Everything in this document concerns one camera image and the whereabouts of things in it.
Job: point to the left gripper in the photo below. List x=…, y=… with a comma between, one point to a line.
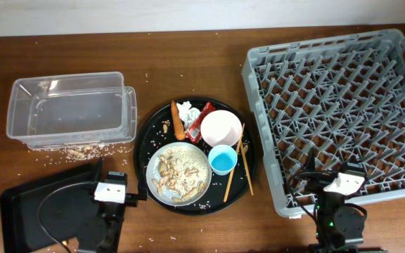
x=132, y=200

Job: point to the orange carrot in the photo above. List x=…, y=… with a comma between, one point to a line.
x=177, y=123

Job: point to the grey plate with rice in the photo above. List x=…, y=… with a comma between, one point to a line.
x=178, y=174

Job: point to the black rectangular tray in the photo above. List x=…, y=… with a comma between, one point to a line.
x=61, y=213

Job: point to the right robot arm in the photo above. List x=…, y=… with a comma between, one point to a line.
x=339, y=225

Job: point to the white tissue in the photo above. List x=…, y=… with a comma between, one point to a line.
x=187, y=113

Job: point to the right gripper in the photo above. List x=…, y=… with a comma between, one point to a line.
x=318, y=180

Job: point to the pink bowl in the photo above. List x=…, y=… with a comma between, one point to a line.
x=221, y=127

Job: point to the grey dishwasher rack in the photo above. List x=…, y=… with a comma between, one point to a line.
x=340, y=97

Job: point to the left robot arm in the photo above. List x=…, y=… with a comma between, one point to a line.
x=101, y=233

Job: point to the round black tray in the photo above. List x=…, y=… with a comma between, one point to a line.
x=151, y=138

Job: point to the light blue cup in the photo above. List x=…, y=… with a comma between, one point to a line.
x=221, y=159

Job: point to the clear plastic bin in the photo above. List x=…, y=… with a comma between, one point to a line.
x=72, y=110

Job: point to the wooden chopstick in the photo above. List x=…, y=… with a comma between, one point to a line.
x=245, y=162
x=228, y=186

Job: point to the peanut on table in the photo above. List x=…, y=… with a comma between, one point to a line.
x=74, y=153

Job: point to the red snack wrapper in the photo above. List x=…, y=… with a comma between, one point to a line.
x=194, y=130

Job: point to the peanut on tray left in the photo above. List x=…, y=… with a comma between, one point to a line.
x=165, y=126

